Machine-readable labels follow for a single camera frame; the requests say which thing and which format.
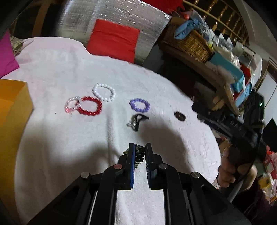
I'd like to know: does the person's right hand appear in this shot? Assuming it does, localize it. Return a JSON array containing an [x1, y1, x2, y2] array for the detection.
[[217, 147, 258, 190]]

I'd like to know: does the pink translucent bead bracelet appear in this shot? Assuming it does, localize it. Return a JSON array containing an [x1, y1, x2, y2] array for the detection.
[[65, 96, 82, 113]]

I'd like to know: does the grey patterned cloth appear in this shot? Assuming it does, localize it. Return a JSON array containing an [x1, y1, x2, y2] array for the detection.
[[10, 36, 25, 56]]

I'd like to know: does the black metal watch band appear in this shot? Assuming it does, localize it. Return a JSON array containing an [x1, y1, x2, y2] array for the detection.
[[123, 146, 146, 169]]

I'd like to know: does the white bead bracelet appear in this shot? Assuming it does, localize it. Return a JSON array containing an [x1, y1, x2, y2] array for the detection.
[[92, 83, 117, 103]]

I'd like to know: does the blue cloth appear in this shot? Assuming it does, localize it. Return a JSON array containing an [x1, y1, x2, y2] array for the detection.
[[174, 18, 205, 40]]

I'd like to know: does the orange cardboard box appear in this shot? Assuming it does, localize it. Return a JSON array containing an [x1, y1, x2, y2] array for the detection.
[[0, 79, 34, 139]]

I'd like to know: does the wooden chair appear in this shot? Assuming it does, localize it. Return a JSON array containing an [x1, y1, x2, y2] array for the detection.
[[32, 0, 57, 38]]

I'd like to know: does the wooden railing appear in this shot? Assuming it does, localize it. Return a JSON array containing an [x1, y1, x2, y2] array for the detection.
[[184, 0, 250, 46]]

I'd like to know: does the small dark round brooch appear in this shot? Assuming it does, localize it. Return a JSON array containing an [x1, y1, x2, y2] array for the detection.
[[174, 111, 186, 122]]

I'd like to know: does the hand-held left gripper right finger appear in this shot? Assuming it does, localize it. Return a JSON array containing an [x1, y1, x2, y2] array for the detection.
[[145, 142, 252, 225]]

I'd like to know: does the large teal box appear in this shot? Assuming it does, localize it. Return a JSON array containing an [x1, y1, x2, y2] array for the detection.
[[211, 53, 244, 83]]

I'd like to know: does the small teal box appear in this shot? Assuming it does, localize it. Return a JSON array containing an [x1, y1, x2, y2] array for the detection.
[[230, 76, 253, 105]]

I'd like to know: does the white pink blanket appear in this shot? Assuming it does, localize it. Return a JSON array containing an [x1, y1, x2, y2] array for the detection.
[[0, 37, 221, 225]]

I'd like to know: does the red cloth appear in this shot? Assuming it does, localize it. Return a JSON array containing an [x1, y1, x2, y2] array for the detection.
[[141, 0, 185, 12]]

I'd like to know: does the magenta cushion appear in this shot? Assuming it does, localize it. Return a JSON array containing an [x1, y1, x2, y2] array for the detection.
[[0, 30, 20, 79]]

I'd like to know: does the curved wooden table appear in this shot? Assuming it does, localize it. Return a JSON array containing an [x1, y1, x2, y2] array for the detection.
[[160, 41, 241, 118]]

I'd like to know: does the wicker basket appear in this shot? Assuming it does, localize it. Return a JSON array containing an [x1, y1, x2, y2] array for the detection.
[[164, 23, 215, 64]]

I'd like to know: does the red cushion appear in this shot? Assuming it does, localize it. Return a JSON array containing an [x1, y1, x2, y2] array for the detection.
[[86, 19, 141, 64]]

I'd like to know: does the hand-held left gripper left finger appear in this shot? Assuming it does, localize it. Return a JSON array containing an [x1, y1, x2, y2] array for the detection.
[[28, 143, 136, 225]]

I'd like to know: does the purple bead bracelet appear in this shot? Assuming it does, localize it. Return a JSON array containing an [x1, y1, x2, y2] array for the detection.
[[129, 98, 151, 113]]

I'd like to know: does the red bead bracelet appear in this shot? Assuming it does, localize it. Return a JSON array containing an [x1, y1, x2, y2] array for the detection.
[[76, 96, 103, 116]]

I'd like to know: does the silver foil mat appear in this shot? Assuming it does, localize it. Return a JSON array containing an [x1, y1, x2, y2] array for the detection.
[[58, 0, 173, 66]]

